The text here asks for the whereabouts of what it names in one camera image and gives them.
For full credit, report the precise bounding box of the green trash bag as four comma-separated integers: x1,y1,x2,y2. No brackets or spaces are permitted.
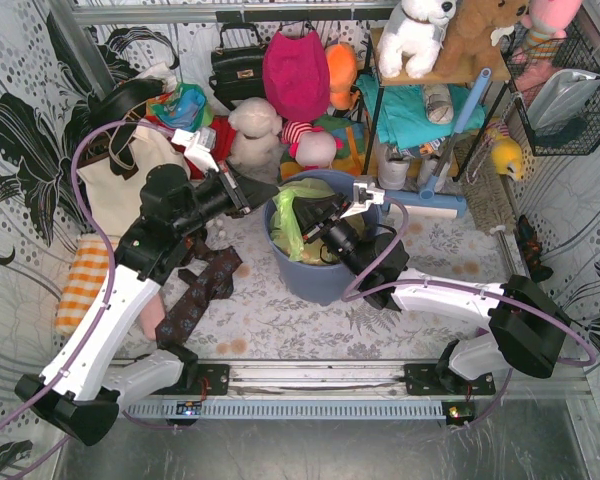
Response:
268,178,339,266

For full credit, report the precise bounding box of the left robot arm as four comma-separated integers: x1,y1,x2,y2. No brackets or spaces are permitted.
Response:
15,164,278,446

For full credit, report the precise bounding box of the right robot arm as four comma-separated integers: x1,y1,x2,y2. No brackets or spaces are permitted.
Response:
292,194,569,394

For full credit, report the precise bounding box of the blue trash bin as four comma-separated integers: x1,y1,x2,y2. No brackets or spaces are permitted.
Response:
264,169,391,305

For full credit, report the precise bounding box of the cream canvas tote bag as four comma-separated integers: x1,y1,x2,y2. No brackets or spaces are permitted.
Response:
77,126,190,237

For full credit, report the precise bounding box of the magenta knit bag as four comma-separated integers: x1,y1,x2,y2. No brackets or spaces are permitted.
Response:
263,30,330,122

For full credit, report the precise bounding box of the red cloth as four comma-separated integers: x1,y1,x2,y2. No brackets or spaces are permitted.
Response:
185,116,236,180

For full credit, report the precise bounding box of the pink pig plush toy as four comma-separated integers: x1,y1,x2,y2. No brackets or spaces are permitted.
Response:
281,121,344,169

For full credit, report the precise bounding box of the rainbow striped cloth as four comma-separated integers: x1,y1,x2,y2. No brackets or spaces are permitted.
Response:
279,115,366,180

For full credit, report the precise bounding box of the white fluffy plush toy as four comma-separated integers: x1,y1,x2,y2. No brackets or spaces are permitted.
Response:
228,97,283,167

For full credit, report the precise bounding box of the brown floral necktie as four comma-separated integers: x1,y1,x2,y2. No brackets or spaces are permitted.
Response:
155,241,242,348

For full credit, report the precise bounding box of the colorful silk scarf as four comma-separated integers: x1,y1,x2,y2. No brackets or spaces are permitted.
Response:
145,83,214,132

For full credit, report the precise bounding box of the black leather handbag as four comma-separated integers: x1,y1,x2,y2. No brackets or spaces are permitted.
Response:
209,22,268,111

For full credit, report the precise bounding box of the teal folded cloth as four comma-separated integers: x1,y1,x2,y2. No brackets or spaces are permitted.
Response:
356,74,486,149

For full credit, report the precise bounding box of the pink fuzzy sock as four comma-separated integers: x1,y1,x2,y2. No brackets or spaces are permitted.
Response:
137,293,166,341

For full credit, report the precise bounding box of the orange checkered towel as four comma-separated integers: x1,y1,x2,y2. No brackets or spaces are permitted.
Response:
54,234,109,336

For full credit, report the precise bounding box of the grey chenille mop head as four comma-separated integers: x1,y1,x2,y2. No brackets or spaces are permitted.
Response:
460,144,516,236

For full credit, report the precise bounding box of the orange plush toy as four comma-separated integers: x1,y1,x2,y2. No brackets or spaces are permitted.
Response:
325,43,359,110

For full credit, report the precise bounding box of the yellow duck plush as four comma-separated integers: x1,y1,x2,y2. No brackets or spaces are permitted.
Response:
485,121,523,181

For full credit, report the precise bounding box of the white dog plush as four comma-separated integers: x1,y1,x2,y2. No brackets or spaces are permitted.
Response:
378,0,457,79

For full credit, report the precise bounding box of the brown bear plush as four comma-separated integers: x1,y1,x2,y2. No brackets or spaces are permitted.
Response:
434,0,529,77

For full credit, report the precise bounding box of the silver foil pouch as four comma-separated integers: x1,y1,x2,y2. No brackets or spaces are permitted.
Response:
526,69,600,130

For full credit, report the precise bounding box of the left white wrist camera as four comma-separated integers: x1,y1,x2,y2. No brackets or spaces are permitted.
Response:
171,126,219,174

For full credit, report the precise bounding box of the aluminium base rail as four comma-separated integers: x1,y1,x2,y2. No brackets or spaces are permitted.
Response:
109,357,591,401

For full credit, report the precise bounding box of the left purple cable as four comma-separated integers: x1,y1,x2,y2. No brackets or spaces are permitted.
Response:
0,118,181,480

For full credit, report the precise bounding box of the purple cable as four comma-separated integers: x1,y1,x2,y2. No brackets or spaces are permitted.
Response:
340,195,599,431
0,118,181,480

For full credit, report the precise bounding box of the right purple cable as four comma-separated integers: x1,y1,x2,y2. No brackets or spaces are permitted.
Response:
340,195,599,431

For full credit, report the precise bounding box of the black wire basket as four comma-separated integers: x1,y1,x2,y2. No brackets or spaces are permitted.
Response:
503,24,600,157

